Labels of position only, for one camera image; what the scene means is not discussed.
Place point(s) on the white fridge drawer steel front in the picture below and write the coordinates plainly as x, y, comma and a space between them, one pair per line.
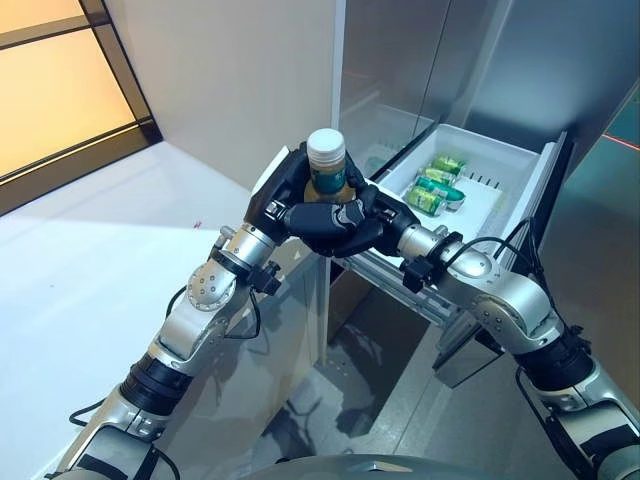
480, 142

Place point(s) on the stainless steel refrigerator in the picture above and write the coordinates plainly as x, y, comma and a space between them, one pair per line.
400, 60

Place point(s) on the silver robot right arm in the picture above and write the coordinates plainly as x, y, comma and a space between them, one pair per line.
510, 305

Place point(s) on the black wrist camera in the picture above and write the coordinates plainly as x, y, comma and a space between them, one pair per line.
416, 275
266, 281

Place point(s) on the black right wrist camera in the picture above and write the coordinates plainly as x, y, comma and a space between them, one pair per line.
416, 275

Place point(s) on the white counter cabinet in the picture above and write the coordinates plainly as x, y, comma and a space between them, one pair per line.
290, 325

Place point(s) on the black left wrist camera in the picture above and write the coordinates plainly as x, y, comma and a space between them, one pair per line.
266, 281

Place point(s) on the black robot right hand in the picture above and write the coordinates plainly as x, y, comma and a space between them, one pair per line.
390, 220

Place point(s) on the white-capped yellow tea bottle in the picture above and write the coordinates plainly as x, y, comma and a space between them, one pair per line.
326, 145

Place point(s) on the amber window dark frame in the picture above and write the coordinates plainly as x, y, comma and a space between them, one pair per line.
50, 100

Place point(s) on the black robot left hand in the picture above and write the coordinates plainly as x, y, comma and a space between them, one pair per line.
280, 190

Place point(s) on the tall white cabinet panel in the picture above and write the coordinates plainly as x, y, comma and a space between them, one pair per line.
225, 75

